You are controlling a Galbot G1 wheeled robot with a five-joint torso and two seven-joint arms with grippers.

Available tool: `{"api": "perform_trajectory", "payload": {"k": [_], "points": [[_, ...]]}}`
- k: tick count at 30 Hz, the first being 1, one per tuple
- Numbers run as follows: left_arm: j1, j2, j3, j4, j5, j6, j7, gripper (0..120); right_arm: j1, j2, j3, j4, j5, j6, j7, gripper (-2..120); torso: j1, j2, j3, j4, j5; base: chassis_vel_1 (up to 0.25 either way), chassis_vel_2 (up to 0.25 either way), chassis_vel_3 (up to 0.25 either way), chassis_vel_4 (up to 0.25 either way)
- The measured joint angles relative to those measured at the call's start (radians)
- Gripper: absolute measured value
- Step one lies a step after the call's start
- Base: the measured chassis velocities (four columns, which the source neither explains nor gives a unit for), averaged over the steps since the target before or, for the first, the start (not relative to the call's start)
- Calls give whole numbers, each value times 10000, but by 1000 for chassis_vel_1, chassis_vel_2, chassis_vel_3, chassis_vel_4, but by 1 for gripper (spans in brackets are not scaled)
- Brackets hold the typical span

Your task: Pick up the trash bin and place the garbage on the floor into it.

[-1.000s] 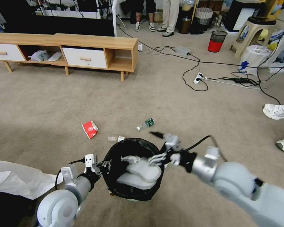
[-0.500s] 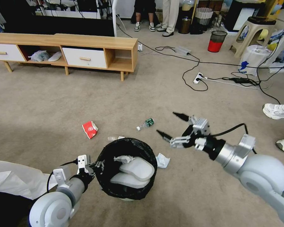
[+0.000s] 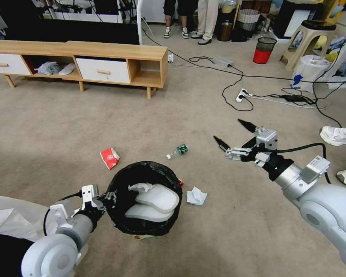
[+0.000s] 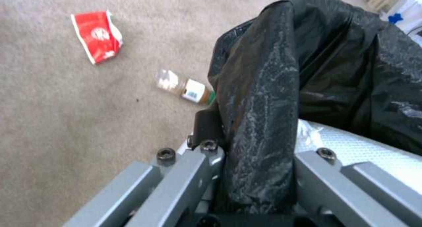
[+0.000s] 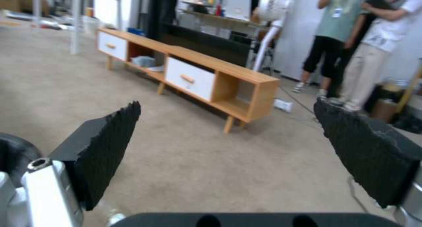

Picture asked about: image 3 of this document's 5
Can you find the brown waste bin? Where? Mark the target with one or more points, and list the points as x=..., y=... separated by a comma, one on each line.
x=225, y=31

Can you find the white pole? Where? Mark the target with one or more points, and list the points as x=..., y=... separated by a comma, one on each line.
x=139, y=23

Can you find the red black mesh bin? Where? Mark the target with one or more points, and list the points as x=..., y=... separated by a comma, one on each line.
x=262, y=54

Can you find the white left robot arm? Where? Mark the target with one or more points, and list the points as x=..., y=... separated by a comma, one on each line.
x=60, y=254

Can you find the small red wrapper scrap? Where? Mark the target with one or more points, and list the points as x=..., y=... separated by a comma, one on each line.
x=180, y=182

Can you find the beige plastic stool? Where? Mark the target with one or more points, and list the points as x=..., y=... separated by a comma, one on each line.
x=314, y=27

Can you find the plastic bottle green label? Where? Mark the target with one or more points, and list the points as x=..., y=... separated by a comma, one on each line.
x=181, y=150

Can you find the person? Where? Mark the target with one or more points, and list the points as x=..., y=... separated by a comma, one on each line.
x=206, y=17
x=169, y=11

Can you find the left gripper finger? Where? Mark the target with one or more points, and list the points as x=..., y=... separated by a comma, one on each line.
x=111, y=194
x=103, y=205

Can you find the white power strip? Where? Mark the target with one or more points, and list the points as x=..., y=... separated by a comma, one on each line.
x=241, y=95

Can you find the white bag blue print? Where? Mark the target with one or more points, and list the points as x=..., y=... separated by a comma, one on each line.
x=310, y=72

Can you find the black power brick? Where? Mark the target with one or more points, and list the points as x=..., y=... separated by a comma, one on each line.
x=292, y=98

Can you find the crumpled white tissue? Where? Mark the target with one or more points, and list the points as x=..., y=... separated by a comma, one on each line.
x=139, y=187

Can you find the white slipper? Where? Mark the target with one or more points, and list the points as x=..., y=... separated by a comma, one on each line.
x=67, y=69
x=158, y=197
x=144, y=214

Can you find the trash bin with black bag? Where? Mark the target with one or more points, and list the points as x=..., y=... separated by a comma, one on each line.
x=164, y=173

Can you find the low wooden cabinet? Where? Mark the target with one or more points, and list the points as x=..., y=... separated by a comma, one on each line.
x=103, y=50

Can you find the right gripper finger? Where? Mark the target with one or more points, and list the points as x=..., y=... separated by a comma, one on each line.
x=251, y=127
x=233, y=152

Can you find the black screen panel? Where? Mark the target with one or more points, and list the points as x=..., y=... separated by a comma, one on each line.
x=75, y=31

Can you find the white cabinet drawer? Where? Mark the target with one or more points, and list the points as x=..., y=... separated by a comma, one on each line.
x=5, y=64
x=103, y=70

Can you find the white flat board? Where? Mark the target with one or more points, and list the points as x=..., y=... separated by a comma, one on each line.
x=298, y=21

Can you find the white pleated basket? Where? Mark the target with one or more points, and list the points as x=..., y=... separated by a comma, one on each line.
x=248, y=18

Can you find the red snack wrapper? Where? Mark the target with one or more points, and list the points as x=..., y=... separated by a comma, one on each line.
x=109, y=157

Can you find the clear plastic bag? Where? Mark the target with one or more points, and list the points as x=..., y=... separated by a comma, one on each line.
x=47, y=68

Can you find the grey power adapter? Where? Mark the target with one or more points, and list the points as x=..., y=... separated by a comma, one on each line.
x=223, y=61

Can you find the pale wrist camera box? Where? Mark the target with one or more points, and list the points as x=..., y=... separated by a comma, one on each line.
x=89, y=192
x=267, y=139

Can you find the white plastic sheet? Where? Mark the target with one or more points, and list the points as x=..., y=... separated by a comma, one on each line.
x=11, y=219

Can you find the crumpled blue face mask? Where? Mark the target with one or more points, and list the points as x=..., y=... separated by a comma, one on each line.
x=196, y=196

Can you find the black robot torso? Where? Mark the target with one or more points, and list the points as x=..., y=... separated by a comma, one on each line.
x=3, y=256

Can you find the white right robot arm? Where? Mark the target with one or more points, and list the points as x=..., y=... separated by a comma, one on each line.
x=320, y=207

